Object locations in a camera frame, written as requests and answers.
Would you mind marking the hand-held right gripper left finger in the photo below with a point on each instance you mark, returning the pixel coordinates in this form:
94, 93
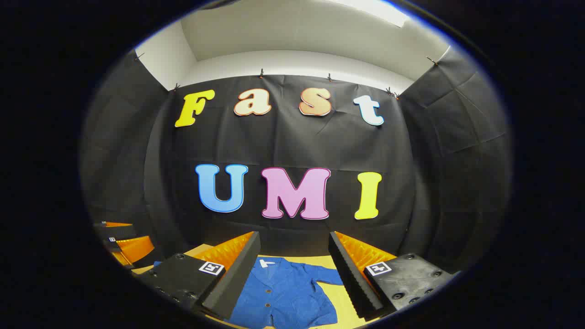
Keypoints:
237, 274

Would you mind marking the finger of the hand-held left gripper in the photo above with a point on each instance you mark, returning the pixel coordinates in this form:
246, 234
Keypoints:
116, 232
135, 249

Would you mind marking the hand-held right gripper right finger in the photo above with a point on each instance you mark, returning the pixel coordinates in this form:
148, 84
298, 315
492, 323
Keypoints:
349, 278

